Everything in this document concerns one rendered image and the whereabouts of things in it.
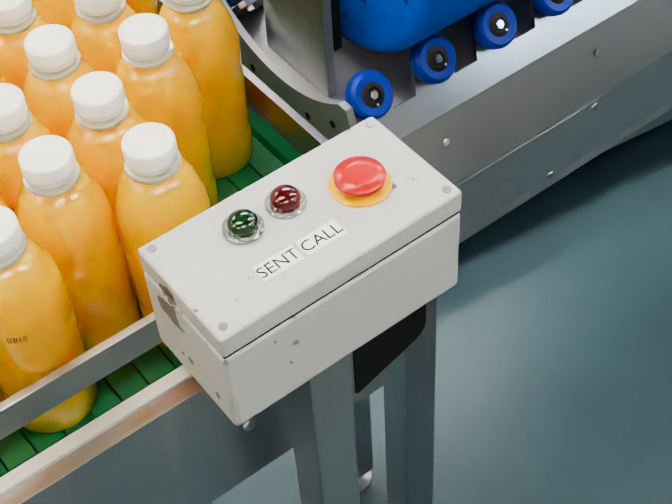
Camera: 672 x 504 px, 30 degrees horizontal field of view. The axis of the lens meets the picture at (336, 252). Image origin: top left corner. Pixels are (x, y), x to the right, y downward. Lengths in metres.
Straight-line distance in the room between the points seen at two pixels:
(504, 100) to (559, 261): 1.05
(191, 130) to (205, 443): 0.26
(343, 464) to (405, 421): 0.54
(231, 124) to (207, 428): 0.27
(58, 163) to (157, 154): 0.07
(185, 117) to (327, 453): 0.30
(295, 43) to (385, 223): 0.39
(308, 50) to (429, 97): 0.12
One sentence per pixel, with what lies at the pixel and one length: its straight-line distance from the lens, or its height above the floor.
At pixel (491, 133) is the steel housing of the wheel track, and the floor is 0.86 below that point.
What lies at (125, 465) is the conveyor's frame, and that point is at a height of 0.86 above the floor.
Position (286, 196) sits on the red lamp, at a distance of 0.84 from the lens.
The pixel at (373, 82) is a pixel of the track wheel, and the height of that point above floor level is 0.97.
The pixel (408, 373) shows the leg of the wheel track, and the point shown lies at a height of 0.48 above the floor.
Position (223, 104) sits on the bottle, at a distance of 1.09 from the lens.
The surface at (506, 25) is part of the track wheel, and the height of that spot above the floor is 0.96.
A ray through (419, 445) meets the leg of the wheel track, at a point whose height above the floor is 0.30.
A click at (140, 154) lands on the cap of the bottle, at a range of 0.89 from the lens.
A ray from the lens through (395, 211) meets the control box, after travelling 0.84.
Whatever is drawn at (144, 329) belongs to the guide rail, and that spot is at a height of 0.98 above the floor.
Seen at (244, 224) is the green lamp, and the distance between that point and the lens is 0.83.
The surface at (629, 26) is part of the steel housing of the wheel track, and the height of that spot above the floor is 0.88.
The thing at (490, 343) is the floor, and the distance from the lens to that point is 2.15.
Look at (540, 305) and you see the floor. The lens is 2.20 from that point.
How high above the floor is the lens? 1.72
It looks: 49 degrees down
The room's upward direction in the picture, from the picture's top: 4 degrees counter-clockwise
